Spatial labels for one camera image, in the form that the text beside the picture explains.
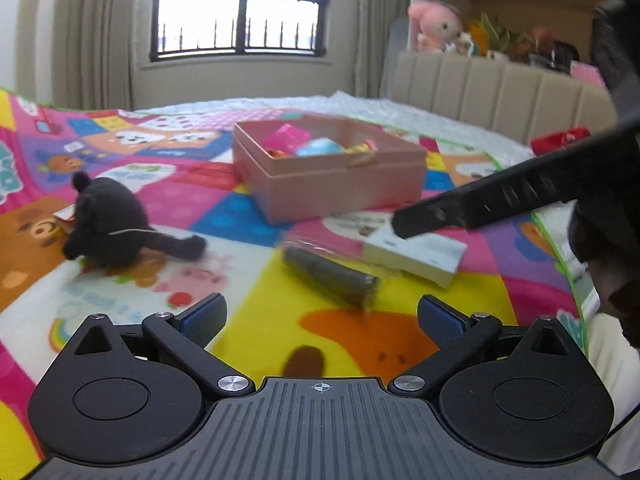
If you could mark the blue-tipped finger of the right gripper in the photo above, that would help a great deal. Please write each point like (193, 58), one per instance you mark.
(588, 168)

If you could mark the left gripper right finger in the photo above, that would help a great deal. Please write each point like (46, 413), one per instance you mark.
(461, 340)

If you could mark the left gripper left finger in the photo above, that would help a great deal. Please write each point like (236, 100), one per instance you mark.
(182, 340)

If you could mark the blue white tissue pack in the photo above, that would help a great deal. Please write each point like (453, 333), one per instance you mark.
(319, 147)

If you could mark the red toy on bed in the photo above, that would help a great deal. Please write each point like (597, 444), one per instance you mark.
(553, 141)

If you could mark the white flat box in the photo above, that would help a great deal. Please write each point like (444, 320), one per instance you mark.
(431, 256)

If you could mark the beige padded headboard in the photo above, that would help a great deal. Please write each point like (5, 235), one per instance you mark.
(517, 101)

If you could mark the dark foil sachet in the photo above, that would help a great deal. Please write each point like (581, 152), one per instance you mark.
(341, 282)

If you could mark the black plush bear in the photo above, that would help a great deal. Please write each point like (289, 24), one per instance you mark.
(111, 227)

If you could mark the colourful cartoon play mat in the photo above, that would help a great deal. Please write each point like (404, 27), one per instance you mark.
(181, 169)

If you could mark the red white small book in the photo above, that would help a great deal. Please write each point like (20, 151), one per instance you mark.
(65, 218)

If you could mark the yellow orange toy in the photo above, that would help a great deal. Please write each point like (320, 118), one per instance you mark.
(489, 34)

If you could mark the pink cardboard box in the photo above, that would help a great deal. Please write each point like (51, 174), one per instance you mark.
(376, 168)

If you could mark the pink plush bunny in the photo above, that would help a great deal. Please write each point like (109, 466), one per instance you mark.
(440, 29)

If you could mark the beige curtain right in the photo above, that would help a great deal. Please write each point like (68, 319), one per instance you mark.
(375, 18)

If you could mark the beige curtain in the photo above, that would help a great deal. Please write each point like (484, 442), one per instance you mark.
(84, 54)
(375, 18)

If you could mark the dark framed window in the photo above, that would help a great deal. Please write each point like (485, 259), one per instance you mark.
(200, 28)

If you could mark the beige curtain left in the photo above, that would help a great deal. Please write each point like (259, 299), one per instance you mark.
(84, 54)

